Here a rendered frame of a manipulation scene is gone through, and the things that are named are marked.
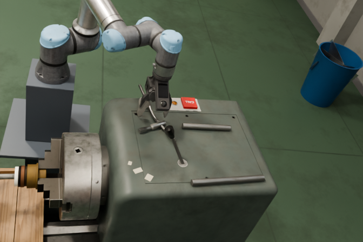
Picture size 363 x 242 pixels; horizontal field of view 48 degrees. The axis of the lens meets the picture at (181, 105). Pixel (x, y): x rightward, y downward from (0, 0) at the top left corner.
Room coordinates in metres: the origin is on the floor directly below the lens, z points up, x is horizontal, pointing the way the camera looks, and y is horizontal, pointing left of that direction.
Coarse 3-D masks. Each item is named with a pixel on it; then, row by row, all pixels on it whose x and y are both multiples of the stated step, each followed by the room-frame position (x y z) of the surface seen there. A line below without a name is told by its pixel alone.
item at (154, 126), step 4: (164, 120) 1.16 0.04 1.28; (152, 124) 1.12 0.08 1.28; (156, 124) 1.13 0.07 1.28; (160, 124) 1.14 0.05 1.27; (164, 124) 1.15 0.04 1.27; (140, 128) 1.08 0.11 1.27; (144, 128) 1.09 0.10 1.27; (148, 128) 1.10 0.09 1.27; (152, 128) 1.11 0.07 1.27; (156, 128) 1.12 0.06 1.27; (140, 132) 1.07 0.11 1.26
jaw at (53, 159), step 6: (54, 138) 0.98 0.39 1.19; (60, 138) 0.99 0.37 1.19; (54, 144) 0.96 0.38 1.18; (60, 144) 0.97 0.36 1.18; (48, 150) 0.95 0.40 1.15; (54, 150) 0.94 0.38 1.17; (60, 150) 0.95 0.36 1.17; (48, 156) 0.92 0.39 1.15; (54, 156) 0.93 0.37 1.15; (60, 156) 0.94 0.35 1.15; (42, 162) 0.90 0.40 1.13; (48, 162) 0.91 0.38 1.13; (54, 162) 0.92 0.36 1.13; (60, 162) 0.93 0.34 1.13; (42, 168) 0.89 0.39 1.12; (48, 168) 0.90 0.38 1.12; (54, 168) 0.91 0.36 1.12; (60, 168) 0.92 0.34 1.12
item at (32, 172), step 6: (24, 168) 0.87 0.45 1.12; (30, 168) 0.87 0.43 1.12; (36, 168) 0.88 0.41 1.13; (18, 174) 0.84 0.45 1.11; (24, 174) 0.85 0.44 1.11; (30, 174) 0.85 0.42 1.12; (36, 174) 0.86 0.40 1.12; (42, 174) 0.87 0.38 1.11; (18, 180) 0.83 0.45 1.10; (24, 180) 0.84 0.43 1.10; (30, 180) 0.84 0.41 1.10; (36, 180) 0.84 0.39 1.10; (18, 186) 0.82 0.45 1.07; (30, 186) 0.83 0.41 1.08; (36, 186) 0.84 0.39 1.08
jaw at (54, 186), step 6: (42, 180) 0.85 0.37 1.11; (48, 180) 0.86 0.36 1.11; (54, 180) 0.87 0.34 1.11; (60, 180) 0.88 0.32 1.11; (42, 186) 0.83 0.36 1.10; (48, 186) 0.83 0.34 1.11; (54, 186) 0.84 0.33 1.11; (60, 186) 0.85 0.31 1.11; (48, 192) 0.82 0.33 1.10; (54, 192) 0.82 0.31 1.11; (60, 192) 0.82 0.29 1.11; (54, 198) 0.79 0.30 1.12; (60, 198) 0.80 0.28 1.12; (54, 204) 0.78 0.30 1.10; (60, 204) 0.79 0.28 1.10; (66, 204) 0.79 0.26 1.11; (66, 210) 0.79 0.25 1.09
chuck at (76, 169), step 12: (72, 132) 1.03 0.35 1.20; (72, 144) 0.94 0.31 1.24; (84, 144) 0.95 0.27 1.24; (72, 156) 0.89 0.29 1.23; (84, 156) 0.91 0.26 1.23; (72, 168) 0.86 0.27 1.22; (84, 168) 0.87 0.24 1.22; (72, 180) 0.83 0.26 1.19; (84, 180) 0.84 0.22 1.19; (72, 192) 0.81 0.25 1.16; (84, 192) 0.82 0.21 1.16; (72, 204) 0.79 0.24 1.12; (84, 204) 0.81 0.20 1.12; (60, 216) 0.79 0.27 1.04; (72, 216) 0.79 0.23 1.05; (84, 216) 0.81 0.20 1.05
